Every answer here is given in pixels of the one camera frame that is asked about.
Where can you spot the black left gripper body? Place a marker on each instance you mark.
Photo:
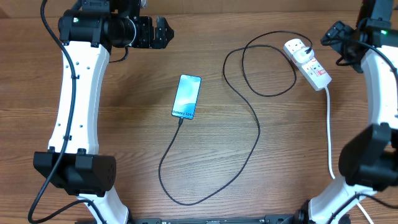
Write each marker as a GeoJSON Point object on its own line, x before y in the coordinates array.
{"type": "Point", "coordinates": [145, 37]}

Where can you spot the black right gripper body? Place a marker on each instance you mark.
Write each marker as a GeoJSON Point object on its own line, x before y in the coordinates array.
{"type": "Point", "coordinates": [338, 37]}

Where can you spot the blue Samsung Galaxy smartphone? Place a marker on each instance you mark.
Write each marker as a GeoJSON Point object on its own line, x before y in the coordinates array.
{"type": "Point", "coordinates": [186, 97]}

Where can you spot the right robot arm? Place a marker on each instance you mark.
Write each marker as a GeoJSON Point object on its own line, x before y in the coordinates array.
{"type": "Point", "coordinates": [368, 163]}

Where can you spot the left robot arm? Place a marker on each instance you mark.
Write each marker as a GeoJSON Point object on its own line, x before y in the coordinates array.
{"type": "Point", "coordinates": [87, 33]}

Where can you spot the white charger plug adapter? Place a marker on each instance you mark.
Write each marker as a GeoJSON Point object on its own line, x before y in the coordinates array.
{"type": "Point", "coordinates": [303, 55]}

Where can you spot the white power strip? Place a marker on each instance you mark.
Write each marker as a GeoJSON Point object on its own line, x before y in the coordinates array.
{"type": "Point", "coordinates": [315, 74]}

